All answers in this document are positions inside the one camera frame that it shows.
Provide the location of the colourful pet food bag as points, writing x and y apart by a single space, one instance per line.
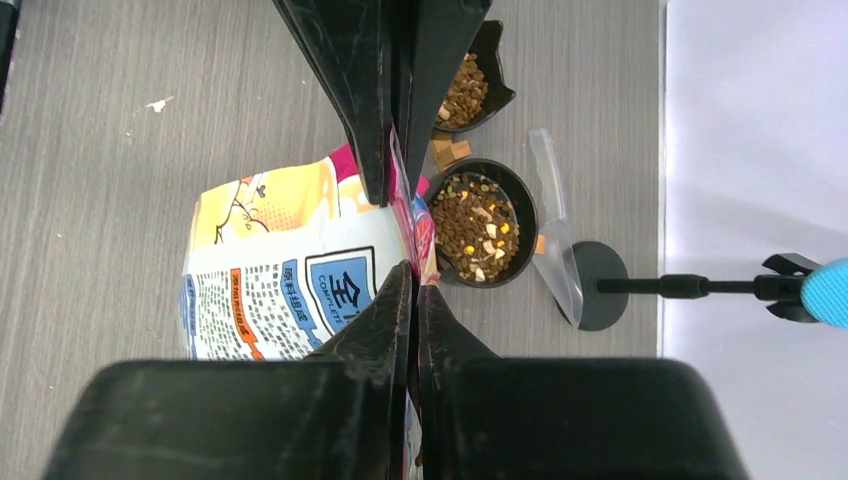
281 261

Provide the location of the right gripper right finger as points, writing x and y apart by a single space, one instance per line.
492 417

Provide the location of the cat-ear black pet bowl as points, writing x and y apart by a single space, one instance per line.
477 93

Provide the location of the round black pet bowl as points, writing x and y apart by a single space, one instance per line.
486 223

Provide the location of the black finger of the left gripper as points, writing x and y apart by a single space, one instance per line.
346 44
432 38

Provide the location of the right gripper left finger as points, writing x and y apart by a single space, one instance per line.
339 413

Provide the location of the clear plastic scoop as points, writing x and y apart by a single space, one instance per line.
554 257

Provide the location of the blue microphone on stand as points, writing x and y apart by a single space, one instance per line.
795 289

